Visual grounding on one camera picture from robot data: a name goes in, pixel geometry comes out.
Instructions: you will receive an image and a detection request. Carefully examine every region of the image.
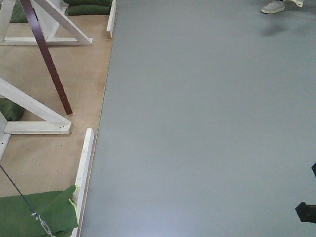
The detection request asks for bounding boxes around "brown wooden door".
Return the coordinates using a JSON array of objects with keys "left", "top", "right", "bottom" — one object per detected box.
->
[{"left": 20, "top": 0, "right": 73, "bottom": 115}]

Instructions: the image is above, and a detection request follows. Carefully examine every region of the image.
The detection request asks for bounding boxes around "black robot part upper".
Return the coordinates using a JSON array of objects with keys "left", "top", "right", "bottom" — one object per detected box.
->
[{"left": 311, "top": 163, "right": 316, "bottom": 177}]

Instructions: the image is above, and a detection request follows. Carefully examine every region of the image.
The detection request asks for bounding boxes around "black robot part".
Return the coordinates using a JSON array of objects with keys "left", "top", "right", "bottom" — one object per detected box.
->
[
  {"left": 295, "top": 202, "right": 316, "bottom": 224},
  {"left": 311, "top": 163, "right": 316, "bottom": 177}
]

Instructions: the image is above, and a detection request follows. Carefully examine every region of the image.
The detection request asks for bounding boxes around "black robot part lower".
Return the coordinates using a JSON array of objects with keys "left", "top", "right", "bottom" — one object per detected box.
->
[{"left": 295, "top": 202, "right": 316, "bottom": 224}]

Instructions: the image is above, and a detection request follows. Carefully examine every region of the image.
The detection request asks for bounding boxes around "white near support brace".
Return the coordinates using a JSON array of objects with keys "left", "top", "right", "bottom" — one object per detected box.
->
[{"left": 0, "top": 79, "right": 72, "bottom": 156}]

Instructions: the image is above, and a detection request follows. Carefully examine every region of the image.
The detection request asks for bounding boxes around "lower green sandbag far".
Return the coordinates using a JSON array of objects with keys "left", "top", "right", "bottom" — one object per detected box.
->
[{"left": 67, "top": 4, "right": 111, "bottom": 16}]

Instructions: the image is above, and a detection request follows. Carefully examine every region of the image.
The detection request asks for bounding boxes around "plywood base board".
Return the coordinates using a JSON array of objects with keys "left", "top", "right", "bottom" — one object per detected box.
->
[{"left": 0, "top": 15, "right": 113, "bottom": 196}]

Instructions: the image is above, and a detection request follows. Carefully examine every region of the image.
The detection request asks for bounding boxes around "green sandbag near corner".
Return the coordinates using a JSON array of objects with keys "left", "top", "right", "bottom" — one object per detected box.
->
[{"left": 0, "top": 185, "right": 78, "bottom": 237}]

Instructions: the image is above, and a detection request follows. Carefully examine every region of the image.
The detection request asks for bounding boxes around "green sandbag behind brace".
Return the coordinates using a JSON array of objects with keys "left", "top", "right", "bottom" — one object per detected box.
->
[{"left": 0, "top": 98, "right": 25, "bottom": 121}]

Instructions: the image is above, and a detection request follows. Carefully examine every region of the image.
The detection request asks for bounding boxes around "upper green sandbag far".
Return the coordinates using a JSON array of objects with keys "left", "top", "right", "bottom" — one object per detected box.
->
[{"left": 63, "top": 0, "right": 112, "bottom": 6}]

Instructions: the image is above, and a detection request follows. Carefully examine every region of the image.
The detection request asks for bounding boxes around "white sneaker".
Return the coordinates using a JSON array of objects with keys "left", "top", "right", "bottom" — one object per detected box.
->
[{"left": 261, "top": 0, "right": 285, "bottom": 14}]

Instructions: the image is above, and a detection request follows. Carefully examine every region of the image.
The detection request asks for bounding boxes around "green sandbag far left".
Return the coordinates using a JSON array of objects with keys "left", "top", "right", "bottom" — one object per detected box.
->
[{"left": 10, "top": 0, "right": 28, "bottom": 23}]

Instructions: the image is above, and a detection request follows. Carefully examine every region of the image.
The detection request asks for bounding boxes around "white far edge rail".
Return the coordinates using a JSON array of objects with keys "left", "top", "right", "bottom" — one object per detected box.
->
[{"left": 107, "top": 0, "right": 117, "bottom": 39}]

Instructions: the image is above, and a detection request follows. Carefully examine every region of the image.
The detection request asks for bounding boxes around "white edge rail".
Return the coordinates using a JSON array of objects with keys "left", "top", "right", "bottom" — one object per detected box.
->
[
  {"left": 71, "top": 128, "right": 95, "bottom": 237},
  {"left": 107, "top": 0, "right": 117, "bottom": 39}
]

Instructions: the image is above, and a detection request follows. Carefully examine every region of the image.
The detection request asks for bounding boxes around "white near edge rail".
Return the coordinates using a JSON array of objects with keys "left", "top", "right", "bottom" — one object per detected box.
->
[{"left": 71, "top": 128, "right": 95, "bottom": 237}]

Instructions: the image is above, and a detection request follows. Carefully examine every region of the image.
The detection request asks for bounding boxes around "tension cable with turnbuckle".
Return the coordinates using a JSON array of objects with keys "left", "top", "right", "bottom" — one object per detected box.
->
[{"left": 0, "top": 164, "right": 57, "bottom": 237}]

